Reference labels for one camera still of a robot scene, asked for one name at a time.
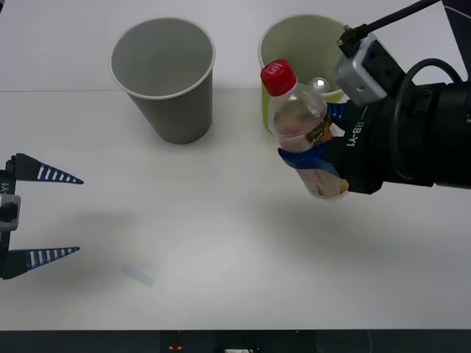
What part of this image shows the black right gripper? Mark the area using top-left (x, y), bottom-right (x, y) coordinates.
top-left (277, 86), bottom-right (405, 195)

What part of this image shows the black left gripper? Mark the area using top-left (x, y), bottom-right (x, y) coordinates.
top-left (0, 152), bottom-right (85, 281)

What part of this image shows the clear bottle with red cap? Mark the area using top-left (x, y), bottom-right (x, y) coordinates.
top-left (260, 58), bottom-right (350, 202)

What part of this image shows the silver drink can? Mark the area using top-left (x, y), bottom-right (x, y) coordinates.
top-left (307, 76), bottom-right (330, 93)

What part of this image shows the grey plastic bin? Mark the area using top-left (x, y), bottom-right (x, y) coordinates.
top-left (109, 17), bottom-right (216, 145)

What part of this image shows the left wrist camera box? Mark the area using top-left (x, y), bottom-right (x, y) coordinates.
top-left (0, 193), bottom-right (22, 232)

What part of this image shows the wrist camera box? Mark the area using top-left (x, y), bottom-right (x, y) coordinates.
top-left (0, 193), bottom-right (22, 232)
top-left (333, 33), bottom-right (406, 108)

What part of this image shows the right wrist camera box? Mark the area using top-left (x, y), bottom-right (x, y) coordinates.
top-left (333, 33), bottom-right (406, 108)

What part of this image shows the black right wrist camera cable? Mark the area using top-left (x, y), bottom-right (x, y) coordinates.
top-left (336, 0), bottom-right (467, 181)

